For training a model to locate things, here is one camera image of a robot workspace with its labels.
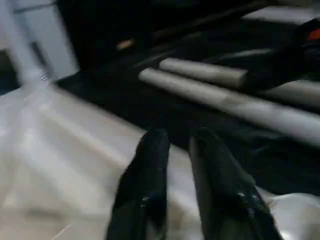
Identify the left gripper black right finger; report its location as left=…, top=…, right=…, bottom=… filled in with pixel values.
left=188, top=126, right=282, bottom=240

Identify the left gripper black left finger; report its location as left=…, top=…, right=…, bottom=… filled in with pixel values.
left=106, top=127, right=171, bottom=240

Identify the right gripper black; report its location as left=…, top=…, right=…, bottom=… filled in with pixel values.
left=246, top=18, right=320, bottom=88

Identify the white plastic table top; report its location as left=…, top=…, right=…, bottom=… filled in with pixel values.
left=0, top=79, right=320, bottom=240

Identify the black work mat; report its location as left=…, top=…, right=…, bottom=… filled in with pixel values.
left=54, top=0, right=320, bottom=196

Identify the black cabinet with yellow label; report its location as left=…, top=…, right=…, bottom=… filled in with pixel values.
left=57, top=0, right=201, bottom=73

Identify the white cabinet with glass doors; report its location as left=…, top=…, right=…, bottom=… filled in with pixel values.
left=14, top=0, right=80, bottom=76

